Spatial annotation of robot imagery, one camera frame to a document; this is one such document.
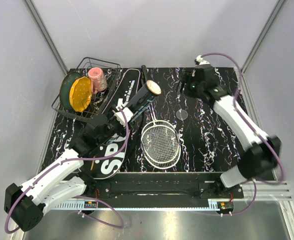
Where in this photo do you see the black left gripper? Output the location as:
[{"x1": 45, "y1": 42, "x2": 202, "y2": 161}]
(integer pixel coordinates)
[{"x1": 97, "y1": 105, "x2": 134, "y2": 146}]

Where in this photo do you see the clear plastic tube lid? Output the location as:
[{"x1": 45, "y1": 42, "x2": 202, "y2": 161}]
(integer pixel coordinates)
[{"x1": 176, "y1": 109, "x2": 189, "y2": 121}]

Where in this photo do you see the black shuttlecock tube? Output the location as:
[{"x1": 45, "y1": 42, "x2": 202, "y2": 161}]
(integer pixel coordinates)
[{"x1": 125, "y1": 80, "x2": 162, "y2": 122}]

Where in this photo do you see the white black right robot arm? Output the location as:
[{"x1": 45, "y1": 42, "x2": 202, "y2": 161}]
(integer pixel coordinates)
[{"x1": 177, "y1": 63, "x2": 282, "y2": 199}]

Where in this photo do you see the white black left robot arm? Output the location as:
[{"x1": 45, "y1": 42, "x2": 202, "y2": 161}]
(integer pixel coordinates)
[{"x1": 4, "y1": 100, "x2": 146, "y2": 234}]

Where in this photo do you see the white badminton racket upper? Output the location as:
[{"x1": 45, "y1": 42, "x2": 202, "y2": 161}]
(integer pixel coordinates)
[{"x1": 140, "y1": 65, "x2": 182, "y2": 169}]

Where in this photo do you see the black sport racket bag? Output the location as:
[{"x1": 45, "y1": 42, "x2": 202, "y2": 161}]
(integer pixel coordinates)
[{"x1": 89, "y1": 68, "x2": 141, "y2": 180}]

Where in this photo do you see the pink patterned mug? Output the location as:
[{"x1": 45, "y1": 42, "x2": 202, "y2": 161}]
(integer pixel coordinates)
[{"x1": 87, "y1": 67, "x2": 108, "y2": 94}]

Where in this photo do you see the yellow dotted plate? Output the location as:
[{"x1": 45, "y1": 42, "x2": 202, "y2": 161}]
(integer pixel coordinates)
[{"x1": 69, "y1": 76, "x2": 92, "y2": 113}]

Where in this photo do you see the dark green plate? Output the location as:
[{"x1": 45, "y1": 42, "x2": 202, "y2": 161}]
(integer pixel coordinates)
[{"x1": 59, "y1": 72, "x2": 81, "y2": 110}]

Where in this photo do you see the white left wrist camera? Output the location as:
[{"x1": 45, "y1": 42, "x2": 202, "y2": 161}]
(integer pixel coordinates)
[{"x1": 114, "y1": 107, "x2": 134, "y2": 127}]

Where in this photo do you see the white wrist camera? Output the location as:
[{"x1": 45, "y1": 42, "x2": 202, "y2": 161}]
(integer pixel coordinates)
[
  {"x1": 194, "y1": 55, "x2": 210, "y2": 66},
  {"x1": 114, "y1": 107, "x2": 134, "y2": 127}
]

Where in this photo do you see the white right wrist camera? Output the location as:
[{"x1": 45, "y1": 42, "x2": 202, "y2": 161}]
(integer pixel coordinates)
[{"x1": 194, "y1": 55, "x2": 210, "y2": 66}]

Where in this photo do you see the black wire dish rack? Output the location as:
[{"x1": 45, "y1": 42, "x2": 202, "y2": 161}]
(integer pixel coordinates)
[{"x1": 51, "y1": 57, "x2": 121, "y2": 122}]

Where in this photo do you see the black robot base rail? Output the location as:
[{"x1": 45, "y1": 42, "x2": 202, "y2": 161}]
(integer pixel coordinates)
[{"x1": 84, "y1": 172, "x2": 244, "y2": 210}]

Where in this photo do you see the right aluminium frame post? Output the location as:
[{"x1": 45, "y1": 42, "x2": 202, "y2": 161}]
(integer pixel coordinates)
[{"x1": 242, "y1": 0, "x2": 288, "y2": 73}]

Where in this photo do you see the aluminium frame post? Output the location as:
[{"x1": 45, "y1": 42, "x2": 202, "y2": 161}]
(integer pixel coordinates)
[
  {"x1": 23, "y1": 0, "x2": 69, "y2": 74},
  {"x1": 242, "y1": 0, "x2": 288, "y2": 73}
]

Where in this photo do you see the aluminium front frame rail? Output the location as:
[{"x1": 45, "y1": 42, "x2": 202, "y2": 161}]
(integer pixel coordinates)
[{"x1": 19, "y1": 179, "x2": 294, "y2": 240}]

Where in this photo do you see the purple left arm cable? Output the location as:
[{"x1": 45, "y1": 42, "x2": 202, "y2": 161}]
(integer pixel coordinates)
[{"x1": 3, "y1": 108, "x2": 130, "y2": 235}]

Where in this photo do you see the left aluminium frame post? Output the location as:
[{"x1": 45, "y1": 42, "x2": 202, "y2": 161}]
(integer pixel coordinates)
[{"x1": 23, "y1": 0, "x2": 69, "y2": 74}]

